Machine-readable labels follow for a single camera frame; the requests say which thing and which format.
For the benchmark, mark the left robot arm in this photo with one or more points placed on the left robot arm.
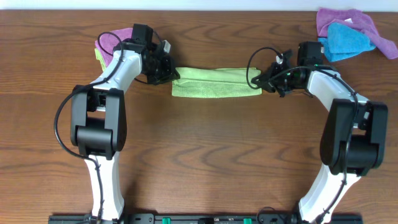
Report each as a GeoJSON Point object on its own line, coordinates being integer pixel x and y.
{"type": "Point", "coordinates": [98, 119]}

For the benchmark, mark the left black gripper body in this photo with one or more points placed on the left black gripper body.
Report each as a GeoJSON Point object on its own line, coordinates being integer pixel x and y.
{"type": "Point", "coordinates": [168, 70]}

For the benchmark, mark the crumpled purple cloth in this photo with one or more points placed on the crumpled purple cloth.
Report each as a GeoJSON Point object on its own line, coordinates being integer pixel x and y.
{"type": "Point", "coordinates": [356, 20]}

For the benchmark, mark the crumpled blue cloth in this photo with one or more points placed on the crumpled blue cloth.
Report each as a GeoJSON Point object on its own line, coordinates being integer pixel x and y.
{"type": "Point", "coordinates": [343, 42]}

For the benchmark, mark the light green microfiber cloth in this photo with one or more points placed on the light green microfiber cloth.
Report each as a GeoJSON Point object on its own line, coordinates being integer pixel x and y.
{"type": "Point", "coordinates": [216, 83]}

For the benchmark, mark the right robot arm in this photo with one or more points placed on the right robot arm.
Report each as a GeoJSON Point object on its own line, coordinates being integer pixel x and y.
{"type": "Point", "coordinates": [353, 139]}

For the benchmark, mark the folded purple cloth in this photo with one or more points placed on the folded purple cloth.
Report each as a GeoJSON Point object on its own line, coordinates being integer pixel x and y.
{"type": "Point", "coordinates": [108, 42]}

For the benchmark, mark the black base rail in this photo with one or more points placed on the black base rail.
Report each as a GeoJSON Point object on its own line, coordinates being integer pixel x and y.
{"type": "Point", "coordinates": [148, 218]}

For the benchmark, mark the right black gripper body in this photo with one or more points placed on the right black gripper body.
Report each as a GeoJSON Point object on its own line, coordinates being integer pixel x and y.
{"type": "Point", "coordinates": [272, 78]}

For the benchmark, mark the folded green cloth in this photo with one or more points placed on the folded green cloth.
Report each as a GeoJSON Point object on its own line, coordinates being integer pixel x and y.
{"type": "Point", "coordinates": [100, 58]}

